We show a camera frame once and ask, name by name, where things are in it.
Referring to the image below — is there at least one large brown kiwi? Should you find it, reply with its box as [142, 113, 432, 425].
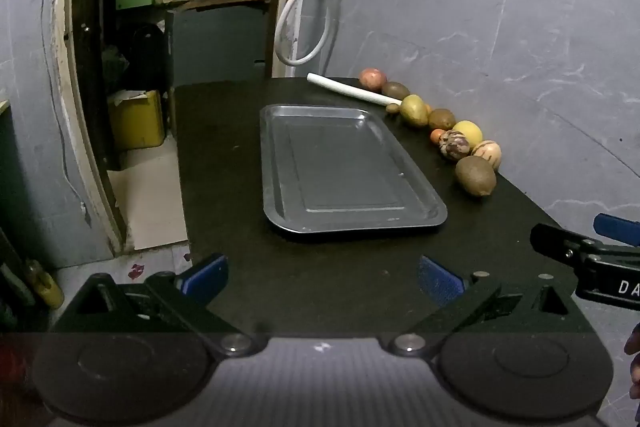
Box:
[454, 155, 497, 198]

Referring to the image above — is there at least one thin wall cable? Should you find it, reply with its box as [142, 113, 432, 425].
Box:
[40, 0, 92, 228]

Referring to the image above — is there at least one blue-grey cabinet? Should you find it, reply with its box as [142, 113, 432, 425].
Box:
[165, 2, 271, 88]

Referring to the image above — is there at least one person's right hand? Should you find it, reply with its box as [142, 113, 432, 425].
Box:
[624, 322, 640, 403]

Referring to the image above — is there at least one brown striped round fruit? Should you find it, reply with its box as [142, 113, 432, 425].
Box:
[439, 130, 471, 162]

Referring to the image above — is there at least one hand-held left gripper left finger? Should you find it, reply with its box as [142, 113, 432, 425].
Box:
[47, 253, 256, 360]

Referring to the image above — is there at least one red apple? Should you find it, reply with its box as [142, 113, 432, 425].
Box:
[359, 68, 388, 92]

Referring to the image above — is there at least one wooden door frame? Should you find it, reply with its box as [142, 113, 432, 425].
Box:
[52, 0, 128, 258]

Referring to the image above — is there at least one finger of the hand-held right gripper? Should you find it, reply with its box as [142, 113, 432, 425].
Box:
[530, 223, 601, 268]
[593, 213, 640, 249]

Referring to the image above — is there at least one yellow-green oval fruit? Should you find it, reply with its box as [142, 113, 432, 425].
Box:
[399, 94, 430, 128]

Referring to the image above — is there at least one metal baking tray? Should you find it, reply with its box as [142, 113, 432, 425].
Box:
[259, 103, 448, 234]

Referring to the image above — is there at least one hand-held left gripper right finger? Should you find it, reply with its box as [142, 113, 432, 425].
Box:
[387, 254, 593, 358]

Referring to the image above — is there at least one striped pepino melon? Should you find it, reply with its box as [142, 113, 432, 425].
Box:
[470, 140, 502, 171]

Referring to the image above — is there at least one yellow lemon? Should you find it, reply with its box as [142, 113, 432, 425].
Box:
[451, 120, 484, 148]

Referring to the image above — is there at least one wooden board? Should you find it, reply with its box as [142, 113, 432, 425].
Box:
[167, 0, 271, 12]

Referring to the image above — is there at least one yellow bottle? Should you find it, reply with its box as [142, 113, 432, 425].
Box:
[25, 259, 65, 310]

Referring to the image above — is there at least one white leek stalk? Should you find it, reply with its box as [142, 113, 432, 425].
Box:
[306, 73, 402, 106]

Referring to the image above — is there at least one yellow plastic container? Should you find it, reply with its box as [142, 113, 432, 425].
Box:
[107, 89, 166, 151]

